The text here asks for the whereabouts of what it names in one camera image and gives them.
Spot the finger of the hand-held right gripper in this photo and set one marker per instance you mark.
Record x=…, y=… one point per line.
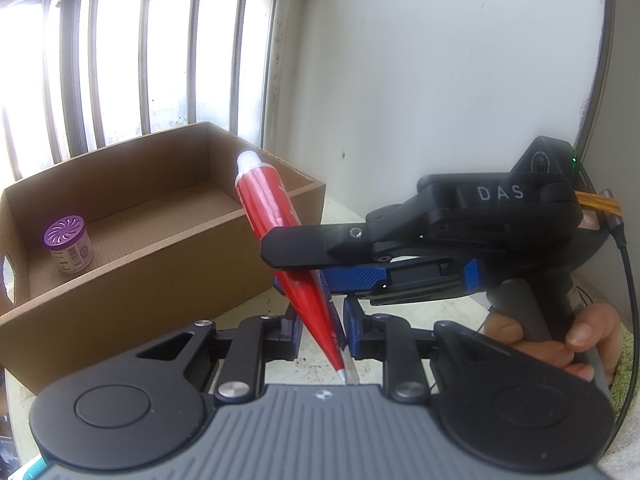
x=320, y=247
x=355, y=280

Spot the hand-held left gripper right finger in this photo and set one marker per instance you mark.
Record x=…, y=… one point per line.
x=353, y=332

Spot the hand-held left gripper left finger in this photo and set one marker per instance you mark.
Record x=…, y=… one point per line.
x=292, y=332

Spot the red toothpaste tube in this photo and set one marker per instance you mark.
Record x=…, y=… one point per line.
x=267, y=200

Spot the brown cardboard box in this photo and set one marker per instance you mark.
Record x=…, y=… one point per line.
x=165, y=270

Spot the purple lid air freshener jar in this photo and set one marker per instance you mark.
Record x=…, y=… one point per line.
x=69, y=242

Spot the person's right hand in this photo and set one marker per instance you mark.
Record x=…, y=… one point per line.
x=595, y=330

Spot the metal window bars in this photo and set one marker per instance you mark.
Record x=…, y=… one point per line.
x=145, y=60

